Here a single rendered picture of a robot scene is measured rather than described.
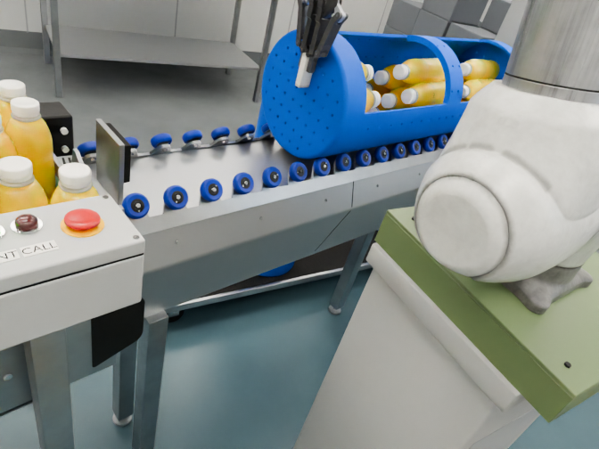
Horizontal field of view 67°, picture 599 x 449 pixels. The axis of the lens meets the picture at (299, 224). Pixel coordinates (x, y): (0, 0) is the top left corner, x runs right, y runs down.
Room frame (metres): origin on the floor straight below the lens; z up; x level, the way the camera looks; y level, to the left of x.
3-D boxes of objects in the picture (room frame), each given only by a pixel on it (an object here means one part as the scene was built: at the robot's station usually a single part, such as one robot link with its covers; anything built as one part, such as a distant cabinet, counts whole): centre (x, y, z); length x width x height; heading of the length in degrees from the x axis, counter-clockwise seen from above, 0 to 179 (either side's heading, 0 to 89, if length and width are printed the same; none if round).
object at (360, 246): (1.53, -0.27, 0.31); 0.06 x 0.06 x 0.63; 50
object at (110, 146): (0.68, 0.35, 0.99); 0.10 x 0.02 x 0.12; 50
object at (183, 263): (1.49, -0.32, 0.79); 2.17 x 0.29 x 0.34; 140
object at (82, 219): (0.38, 0.23, 1.11); 0.04 x 0.04 x 0.01
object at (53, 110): (0.78, 0.53, 0.95); 0.10 x 0.07 x 0.10; 50
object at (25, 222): (0.35, 0.28, 1.11); 0.02 x 0.02 x 0.01
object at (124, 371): (0.78, 0.36, 0.31); 0.06 x 0.06 x 0.63; 50
